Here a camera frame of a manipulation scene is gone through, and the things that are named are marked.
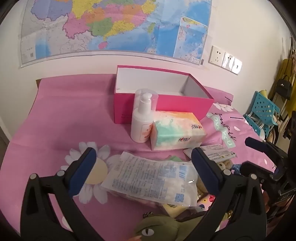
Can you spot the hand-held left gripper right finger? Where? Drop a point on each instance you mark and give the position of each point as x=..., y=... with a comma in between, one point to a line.
x=203, y=166

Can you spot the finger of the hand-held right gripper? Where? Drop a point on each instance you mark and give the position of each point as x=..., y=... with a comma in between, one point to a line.
x=256, y=143
x=252, y=168

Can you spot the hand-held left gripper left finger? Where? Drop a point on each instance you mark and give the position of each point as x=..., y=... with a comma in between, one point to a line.
x=83, y=170

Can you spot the beige bear plush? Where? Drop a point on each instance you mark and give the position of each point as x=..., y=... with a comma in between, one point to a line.
x=225, y=165

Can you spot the floral tissue packet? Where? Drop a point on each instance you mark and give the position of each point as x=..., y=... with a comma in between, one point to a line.
x=207, y=200

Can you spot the clear cotton pad bag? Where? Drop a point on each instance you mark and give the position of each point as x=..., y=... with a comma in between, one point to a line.
x=148, y=176

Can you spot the pink cardboard box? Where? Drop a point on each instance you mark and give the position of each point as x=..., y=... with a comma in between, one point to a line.
x=175, y=104

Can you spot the green plush toy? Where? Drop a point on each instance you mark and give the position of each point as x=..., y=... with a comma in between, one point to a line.
x=159, y=227

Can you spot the white printed small box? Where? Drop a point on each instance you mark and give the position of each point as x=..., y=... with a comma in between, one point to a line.
x=215, y=151

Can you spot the green cloth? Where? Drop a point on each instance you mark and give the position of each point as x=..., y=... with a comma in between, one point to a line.
x=175, y=158

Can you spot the blue plastic basket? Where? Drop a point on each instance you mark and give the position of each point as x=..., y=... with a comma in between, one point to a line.
x=262, y=109

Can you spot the pastel tissue pack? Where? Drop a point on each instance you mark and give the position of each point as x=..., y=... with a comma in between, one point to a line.
x=175, y=129

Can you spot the black handbag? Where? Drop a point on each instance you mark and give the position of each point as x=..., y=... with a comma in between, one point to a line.
x=283, y=87

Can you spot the white pump bottle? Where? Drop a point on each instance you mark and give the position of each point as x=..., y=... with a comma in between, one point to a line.
x=140, y=122

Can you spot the yellow garment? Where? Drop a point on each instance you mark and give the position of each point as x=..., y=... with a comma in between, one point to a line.
x=284, y=69

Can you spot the white wall socket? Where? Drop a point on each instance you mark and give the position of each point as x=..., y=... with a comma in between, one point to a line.
x=217, y=55

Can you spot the colourful wall map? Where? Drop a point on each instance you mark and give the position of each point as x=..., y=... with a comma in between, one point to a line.
x=104, y=25

